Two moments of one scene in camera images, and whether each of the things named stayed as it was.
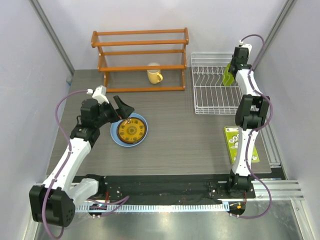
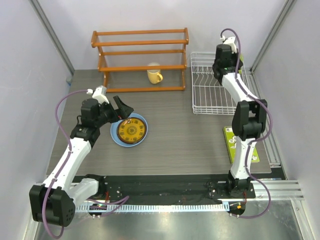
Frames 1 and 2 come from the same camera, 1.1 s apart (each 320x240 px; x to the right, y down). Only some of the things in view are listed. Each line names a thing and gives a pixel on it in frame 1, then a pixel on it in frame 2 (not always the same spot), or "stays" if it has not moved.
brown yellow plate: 132,130 stays
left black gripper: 123,111 stays
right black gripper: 232,61 → 235,56
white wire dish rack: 211,96 stays
